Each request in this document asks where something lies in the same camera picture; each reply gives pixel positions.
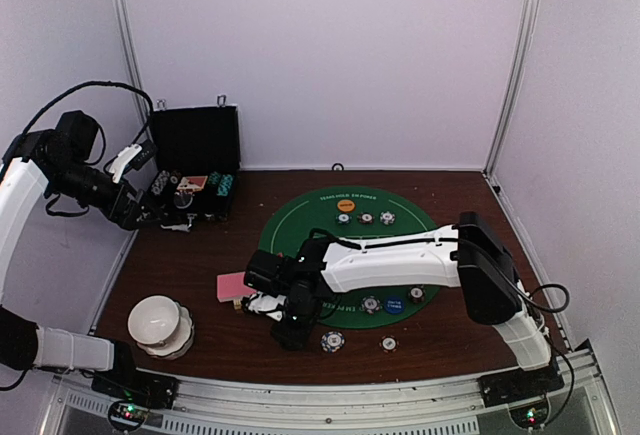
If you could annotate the blue small blind button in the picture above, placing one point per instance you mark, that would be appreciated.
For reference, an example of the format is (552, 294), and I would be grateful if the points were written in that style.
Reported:
(394, 305)

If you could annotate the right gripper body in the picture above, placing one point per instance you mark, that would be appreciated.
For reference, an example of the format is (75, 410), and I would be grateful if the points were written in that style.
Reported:
(304, 320)

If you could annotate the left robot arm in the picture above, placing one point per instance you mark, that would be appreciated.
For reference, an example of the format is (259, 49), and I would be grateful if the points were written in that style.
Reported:
(48, 164)

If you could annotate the red cards in case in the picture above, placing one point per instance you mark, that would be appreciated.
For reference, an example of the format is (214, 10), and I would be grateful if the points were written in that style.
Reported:
(192, 183)

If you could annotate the orange black poker chip stack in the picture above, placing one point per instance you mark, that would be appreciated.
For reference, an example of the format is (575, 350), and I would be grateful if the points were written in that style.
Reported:
(389, 344)

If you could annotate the red backed card deck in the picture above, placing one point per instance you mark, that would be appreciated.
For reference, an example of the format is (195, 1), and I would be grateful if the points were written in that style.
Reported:
(230, 286)

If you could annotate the white scalloped plate stack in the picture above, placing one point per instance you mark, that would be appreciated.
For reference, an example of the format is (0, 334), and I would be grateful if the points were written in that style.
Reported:
(179, 344)

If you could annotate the orange dealer button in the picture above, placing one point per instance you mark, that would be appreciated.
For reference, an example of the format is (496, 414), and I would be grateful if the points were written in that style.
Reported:
(346, 205)

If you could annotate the white ceramic bowl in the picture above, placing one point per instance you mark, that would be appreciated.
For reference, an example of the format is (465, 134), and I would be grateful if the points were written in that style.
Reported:
(153, 320)

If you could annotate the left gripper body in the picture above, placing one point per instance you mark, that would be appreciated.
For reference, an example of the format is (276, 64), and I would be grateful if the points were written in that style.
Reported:
(104, 202)

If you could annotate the green chips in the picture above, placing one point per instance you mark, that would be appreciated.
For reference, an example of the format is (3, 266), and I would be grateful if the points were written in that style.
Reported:
(343, 218)

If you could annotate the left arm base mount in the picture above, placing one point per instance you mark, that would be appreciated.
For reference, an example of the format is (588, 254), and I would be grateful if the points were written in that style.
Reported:
(147, 390)

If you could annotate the black poker case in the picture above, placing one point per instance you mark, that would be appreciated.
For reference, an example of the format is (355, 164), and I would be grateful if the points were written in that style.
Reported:
(195, 141)

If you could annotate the blue white poker chip stack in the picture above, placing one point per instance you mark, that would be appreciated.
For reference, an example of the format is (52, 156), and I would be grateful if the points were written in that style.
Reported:
(332, 341)

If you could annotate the round green poker mat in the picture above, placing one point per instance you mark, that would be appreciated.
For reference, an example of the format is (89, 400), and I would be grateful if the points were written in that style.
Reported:
(290, 226)

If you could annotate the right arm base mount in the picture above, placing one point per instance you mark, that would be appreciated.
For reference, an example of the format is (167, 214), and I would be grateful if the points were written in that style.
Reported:
(516, 385)

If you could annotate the teal chips in case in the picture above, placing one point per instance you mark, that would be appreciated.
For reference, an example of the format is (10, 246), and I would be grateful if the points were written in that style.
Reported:
(221, 183)

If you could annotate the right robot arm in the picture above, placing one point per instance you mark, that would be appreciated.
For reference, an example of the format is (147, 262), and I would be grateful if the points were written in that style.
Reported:
(467, 255)

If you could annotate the blue white chips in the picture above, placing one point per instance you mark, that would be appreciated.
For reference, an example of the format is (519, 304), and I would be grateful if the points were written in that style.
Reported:
(370, 305)
(387, 217)

